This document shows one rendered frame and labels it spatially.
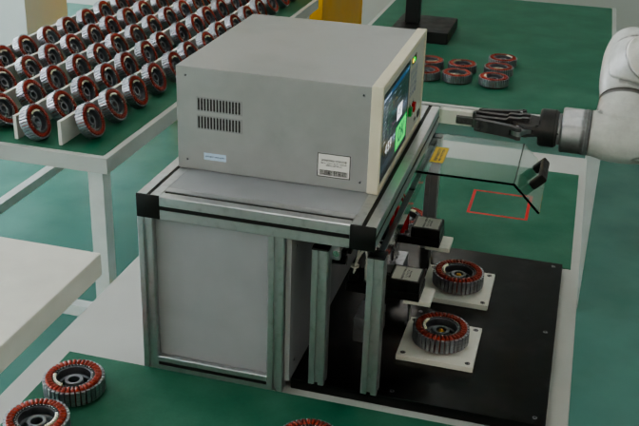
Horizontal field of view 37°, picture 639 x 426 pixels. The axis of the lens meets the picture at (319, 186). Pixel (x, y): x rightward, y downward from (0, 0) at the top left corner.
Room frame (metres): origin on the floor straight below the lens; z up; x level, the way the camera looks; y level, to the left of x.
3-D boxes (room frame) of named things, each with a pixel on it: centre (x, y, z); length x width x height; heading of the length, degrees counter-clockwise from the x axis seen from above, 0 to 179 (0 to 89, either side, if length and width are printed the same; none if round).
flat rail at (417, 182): (1.79, -0.18, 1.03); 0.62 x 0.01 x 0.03; 165
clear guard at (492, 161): (1.94, -0.32, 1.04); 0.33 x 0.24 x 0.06; 75
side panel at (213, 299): (1.56, 0.19, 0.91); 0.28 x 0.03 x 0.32; 75
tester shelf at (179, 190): (1.85, 0.03, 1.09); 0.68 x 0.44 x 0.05; 165
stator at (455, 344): (1.65, -0.25, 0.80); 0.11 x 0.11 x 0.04
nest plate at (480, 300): (1.88, -0.31, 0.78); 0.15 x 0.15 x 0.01; 75
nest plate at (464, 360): (1.65, -0.25, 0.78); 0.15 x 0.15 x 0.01; 75
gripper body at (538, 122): (1.82, -0.42, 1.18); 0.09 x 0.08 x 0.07; 75
